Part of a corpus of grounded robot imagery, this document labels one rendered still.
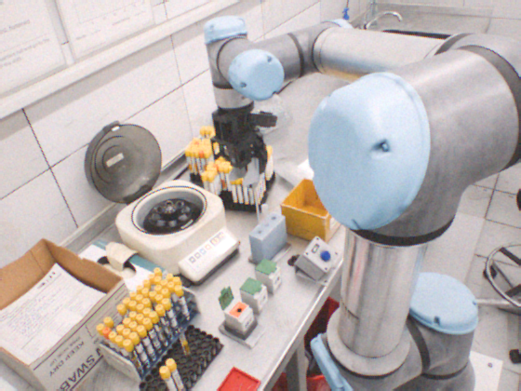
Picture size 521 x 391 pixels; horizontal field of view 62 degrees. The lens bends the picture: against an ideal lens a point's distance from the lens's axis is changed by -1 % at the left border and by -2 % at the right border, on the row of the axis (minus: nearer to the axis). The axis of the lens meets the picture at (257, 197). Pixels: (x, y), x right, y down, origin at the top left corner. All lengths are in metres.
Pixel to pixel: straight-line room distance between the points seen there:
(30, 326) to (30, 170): 0.36
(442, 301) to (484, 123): 0.41
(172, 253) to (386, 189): 0.81
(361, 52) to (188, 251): 0.68
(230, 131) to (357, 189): 0.54
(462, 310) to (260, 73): 0.46
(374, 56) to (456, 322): 0.39
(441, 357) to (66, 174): 0.96
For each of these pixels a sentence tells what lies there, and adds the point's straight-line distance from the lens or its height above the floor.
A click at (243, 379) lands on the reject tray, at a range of 0.94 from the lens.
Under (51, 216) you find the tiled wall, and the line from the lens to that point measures 1.25.
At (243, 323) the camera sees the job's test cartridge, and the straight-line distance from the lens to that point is 0.94.
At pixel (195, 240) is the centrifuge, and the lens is 1.10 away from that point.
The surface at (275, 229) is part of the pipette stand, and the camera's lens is 1.08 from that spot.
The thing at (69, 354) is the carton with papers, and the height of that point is 0.97.
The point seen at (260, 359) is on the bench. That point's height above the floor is 0.88.
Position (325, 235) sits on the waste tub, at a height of 0.92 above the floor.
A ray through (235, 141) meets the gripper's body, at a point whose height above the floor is 1.27.
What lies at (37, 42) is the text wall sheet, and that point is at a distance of 1.14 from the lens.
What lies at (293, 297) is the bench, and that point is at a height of 0.88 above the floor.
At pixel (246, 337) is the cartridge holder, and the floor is 0.90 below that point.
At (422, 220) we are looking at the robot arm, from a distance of 0.38.
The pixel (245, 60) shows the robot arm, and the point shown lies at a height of 1.45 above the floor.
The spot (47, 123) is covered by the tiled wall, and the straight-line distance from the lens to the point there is 1.18.
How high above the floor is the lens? 1.69
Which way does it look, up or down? 37 degrees down
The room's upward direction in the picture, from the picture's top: 7 degrees counter-clockwise
